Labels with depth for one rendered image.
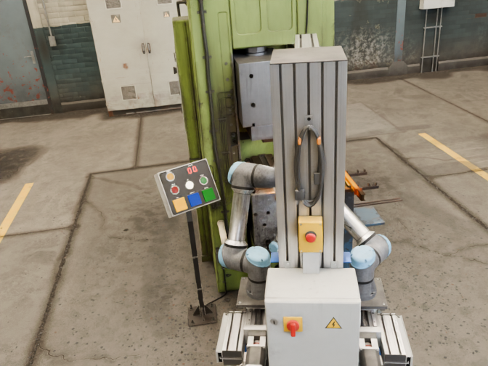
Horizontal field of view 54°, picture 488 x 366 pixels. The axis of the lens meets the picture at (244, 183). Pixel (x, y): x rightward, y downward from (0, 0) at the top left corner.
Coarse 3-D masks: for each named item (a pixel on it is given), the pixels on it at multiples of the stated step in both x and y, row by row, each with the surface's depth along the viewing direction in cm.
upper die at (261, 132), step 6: (252, 126) 303; (258, 126) 304; (264, 126) 304; (270, 126) 305; (252, 132) 305; (258, 132) 305; (264, 132) 306; (270, 132) 307; (252, 138) 307; (258, 138) 307; (264, 138) 308; (270, 138) 308
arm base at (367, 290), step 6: (360, 282) 227; (366, 282) 227; (372, 282) 229; (360, 288) 228; (366, 288) 228; (372, 288) 230; (360, 294) 229; (366, 294) 228; (372, 294) 230; (366, 300) 229
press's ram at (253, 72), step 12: (240, 60) 294; (252, 60) 292; (264, 60) 289; (240, 72) 288; (252, 72) 289; (264, 72) 290; (240, 84) 291; (252, 84) 292; (264, 84) 293; (240, 96) 294; (252, 96) 295; (264, 96) 296; (240, 108) 301; (252, 108) 298; (264, 108) 299; (240, 120) 309; (252, 120) 301; (264, 120) 303
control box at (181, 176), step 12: (180, 168) 296; (192, 168) 299; (204, 168) 303; (156, 180) 294; (168, 180) 291; (180, 180) 295; (192, 180) 298; (168, 192) 290; (180, 192) 293; (192, 192) 297; (216, 192) 304; (168, 204) 289; (204, 204) 299; (168, 216) 295
